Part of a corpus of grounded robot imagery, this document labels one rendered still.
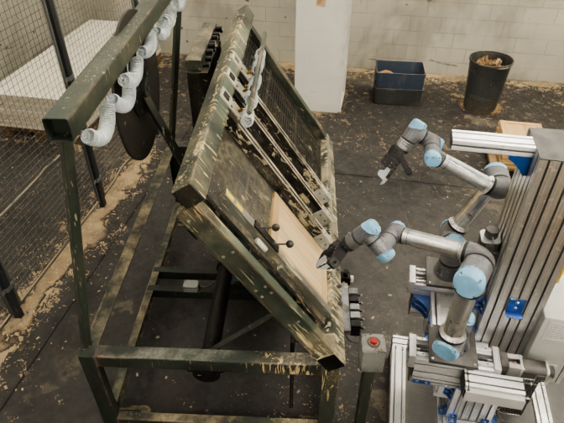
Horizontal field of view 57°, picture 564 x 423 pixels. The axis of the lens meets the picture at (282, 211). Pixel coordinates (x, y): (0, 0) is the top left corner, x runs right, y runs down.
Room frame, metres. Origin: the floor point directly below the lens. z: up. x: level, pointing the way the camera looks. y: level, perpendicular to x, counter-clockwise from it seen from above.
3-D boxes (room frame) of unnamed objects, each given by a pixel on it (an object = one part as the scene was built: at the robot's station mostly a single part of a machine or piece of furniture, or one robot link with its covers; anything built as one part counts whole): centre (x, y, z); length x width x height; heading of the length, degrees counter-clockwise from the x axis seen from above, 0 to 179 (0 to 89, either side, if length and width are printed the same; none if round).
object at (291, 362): (2.72, 0.34, 0.41); 2.20 x 1.38 x 0.83; 177
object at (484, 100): (6.00, -2.50, 0.33); 0.52 x 0.51 x 0.65; 169
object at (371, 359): (1.65, -0.46, 0.84); 0.12 x 0.12 x 0.18; 87
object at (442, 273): (2.04, -0.91, 1.09); 0.15 x 0.15 x 0.10
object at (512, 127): (4.69, -2.44, 0.20); 0.61 x 0.53 x 0.40; 169
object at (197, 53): (3.48, 0.52, 1.38); 0.70 x 0.15 x 0.85; 177
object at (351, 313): (2.09, -0.42, 0.69); 0.50 x 0.14 x 0.24; 177
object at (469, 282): (1.44, -0.74, 1.41); 0.15 x 0.12 x 0.55; 146
